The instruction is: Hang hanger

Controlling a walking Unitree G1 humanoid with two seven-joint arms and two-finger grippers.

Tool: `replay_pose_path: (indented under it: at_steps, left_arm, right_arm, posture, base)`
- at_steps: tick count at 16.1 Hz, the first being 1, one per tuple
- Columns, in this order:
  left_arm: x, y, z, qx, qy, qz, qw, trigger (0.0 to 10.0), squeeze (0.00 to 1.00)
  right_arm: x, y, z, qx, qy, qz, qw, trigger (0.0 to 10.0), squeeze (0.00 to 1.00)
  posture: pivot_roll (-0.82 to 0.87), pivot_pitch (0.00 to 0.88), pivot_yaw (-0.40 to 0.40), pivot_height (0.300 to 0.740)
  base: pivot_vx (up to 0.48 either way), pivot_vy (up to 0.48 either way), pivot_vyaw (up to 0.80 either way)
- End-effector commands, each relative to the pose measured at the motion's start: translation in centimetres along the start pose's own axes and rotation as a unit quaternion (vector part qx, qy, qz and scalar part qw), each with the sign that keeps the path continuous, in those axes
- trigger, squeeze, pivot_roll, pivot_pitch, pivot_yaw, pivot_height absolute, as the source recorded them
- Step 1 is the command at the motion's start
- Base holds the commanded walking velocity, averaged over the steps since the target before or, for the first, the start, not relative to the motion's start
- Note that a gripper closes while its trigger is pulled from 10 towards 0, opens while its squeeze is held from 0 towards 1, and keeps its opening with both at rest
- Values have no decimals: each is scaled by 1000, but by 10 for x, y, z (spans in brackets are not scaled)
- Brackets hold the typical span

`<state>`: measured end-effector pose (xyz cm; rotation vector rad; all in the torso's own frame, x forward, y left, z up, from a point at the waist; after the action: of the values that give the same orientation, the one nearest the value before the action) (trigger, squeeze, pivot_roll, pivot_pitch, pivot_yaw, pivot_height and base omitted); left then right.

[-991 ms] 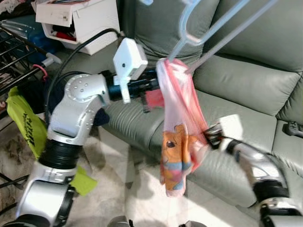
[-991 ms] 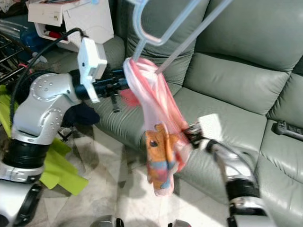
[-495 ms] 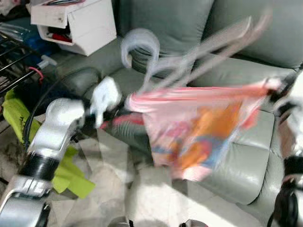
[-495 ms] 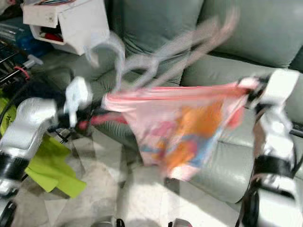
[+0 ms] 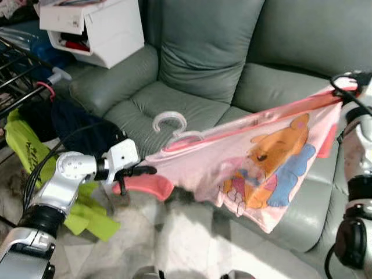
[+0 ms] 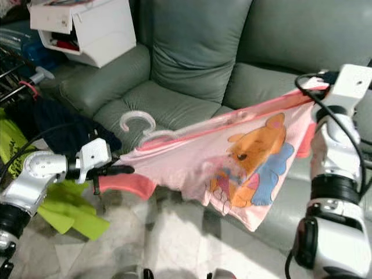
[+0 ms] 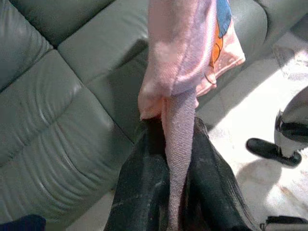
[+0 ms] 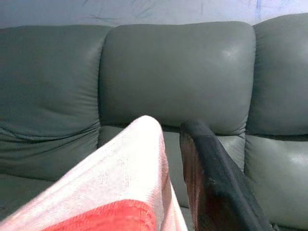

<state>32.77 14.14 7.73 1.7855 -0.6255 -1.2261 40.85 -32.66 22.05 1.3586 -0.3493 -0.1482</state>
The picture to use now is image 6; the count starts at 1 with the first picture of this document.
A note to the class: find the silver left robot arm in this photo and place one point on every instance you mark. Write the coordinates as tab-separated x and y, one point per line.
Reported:
40	168

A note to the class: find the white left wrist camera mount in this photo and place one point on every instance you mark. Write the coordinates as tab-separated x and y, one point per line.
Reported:
95	154

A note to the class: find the red plastic hanger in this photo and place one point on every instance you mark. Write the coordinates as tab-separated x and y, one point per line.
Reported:
29	86

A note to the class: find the robot right leg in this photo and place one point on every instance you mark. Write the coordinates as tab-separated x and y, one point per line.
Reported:
216	274

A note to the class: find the navy blue garment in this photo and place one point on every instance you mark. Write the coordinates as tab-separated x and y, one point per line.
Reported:
75	125

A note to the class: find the black metal drying rack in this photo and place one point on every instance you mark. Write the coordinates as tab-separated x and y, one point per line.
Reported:
43	74

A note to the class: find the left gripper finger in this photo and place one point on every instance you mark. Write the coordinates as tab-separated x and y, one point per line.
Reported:
121	170

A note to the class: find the robot left leg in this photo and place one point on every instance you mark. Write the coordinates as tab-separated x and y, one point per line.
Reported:
131	274

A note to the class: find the pink cartoon bear shirt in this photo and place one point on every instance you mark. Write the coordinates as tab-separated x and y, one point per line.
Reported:
186	168

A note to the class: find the grey leather sofa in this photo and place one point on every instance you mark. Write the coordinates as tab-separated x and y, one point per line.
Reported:
197	46

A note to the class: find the white storage box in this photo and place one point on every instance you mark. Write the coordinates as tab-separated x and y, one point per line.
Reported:
104	35

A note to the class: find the robot leg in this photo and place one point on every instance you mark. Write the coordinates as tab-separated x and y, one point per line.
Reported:
216	274
131	274

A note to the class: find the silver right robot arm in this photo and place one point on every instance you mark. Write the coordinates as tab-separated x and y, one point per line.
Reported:
331	151

